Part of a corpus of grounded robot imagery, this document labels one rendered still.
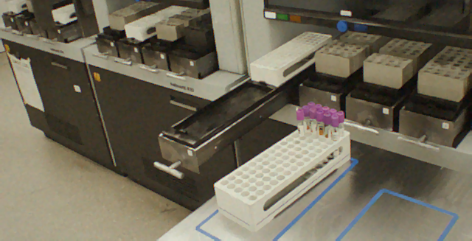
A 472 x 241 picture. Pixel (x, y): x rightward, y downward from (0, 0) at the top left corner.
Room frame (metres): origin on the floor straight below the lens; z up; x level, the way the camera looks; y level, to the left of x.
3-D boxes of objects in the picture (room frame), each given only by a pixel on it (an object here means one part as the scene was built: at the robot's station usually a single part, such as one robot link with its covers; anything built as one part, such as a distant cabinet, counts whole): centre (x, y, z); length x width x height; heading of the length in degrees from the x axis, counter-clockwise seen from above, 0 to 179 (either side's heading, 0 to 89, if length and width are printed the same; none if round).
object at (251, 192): (0.83, -0.09, 0.85); 0.30 x 0.10 x 0.06; 130
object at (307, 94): (1.48, -0.46, 0.78); 0.73 x 0.14 x 0.09; 135
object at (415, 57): (1.27, -0.47, 0.85); 0.12 x 0.02 x 0.06; 45
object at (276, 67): (1.43, -0.20, 0.83); 0.30 x 0.10 x 0.06; 135
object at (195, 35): (1.70, 0.09, 0.85); 0.12 x 0.02 x 0.06; 45
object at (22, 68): (2.59, 1.12, 0.43); 0.27 x 0.02 x 0.36; 45
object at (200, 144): (1.30, -0.07, 0.78); 0.73 x 0.14 x 0.09; 135
